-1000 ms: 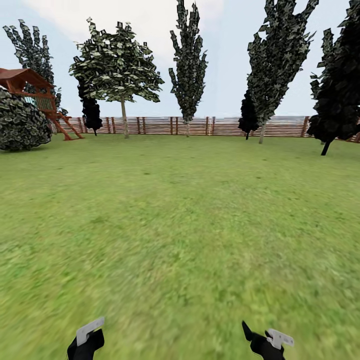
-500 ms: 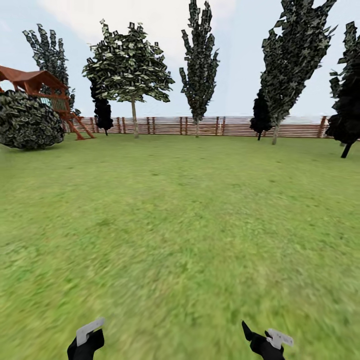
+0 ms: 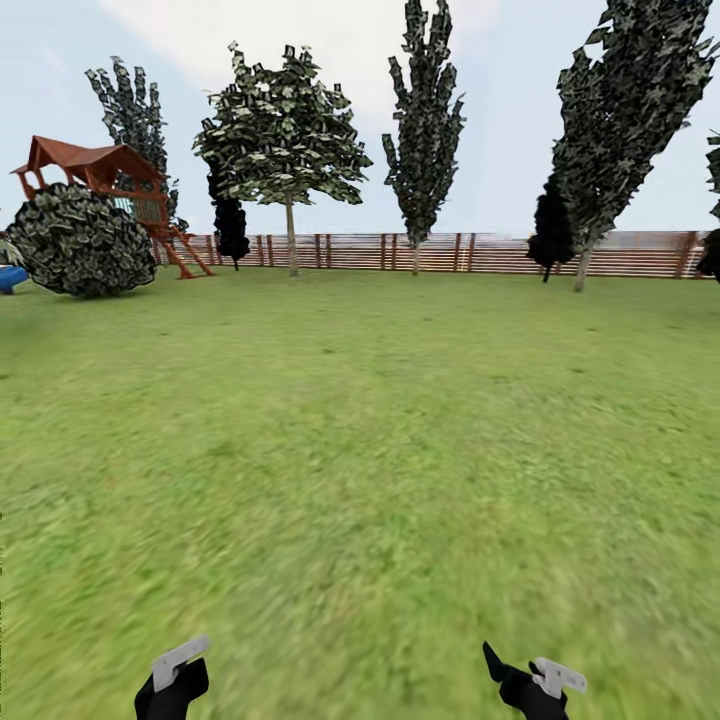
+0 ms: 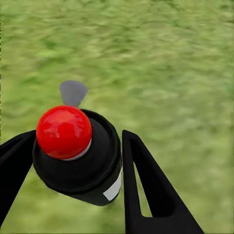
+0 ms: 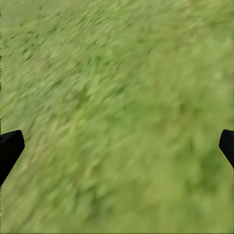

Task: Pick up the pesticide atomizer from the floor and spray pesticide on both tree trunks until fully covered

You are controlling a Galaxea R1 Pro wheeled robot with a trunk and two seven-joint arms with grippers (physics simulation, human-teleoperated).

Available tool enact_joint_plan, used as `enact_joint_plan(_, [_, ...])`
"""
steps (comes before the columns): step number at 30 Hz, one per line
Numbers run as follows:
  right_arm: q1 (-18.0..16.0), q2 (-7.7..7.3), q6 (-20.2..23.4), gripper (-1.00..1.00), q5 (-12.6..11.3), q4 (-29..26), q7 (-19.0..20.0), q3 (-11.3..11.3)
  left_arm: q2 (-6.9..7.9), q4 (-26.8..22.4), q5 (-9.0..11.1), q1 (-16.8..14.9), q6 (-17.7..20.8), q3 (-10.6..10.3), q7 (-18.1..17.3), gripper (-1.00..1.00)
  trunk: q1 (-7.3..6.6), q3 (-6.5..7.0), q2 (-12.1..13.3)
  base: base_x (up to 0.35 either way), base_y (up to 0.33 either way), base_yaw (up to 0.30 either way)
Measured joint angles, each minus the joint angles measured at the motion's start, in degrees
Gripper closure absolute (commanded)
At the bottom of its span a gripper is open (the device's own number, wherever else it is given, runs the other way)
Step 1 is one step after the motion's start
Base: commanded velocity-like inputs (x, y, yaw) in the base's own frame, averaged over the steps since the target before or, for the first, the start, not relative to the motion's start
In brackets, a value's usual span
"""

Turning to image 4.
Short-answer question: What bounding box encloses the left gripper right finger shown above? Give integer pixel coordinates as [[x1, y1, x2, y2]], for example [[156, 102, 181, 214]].
[[122, 130, 204, 234]]

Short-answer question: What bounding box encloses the pesticide atomizer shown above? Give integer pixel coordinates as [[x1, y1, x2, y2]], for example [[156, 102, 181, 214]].
[[32, 79, 123, 206]]

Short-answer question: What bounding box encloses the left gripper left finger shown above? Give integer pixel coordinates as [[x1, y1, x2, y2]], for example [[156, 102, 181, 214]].
[[0, 130, 37, 227]]

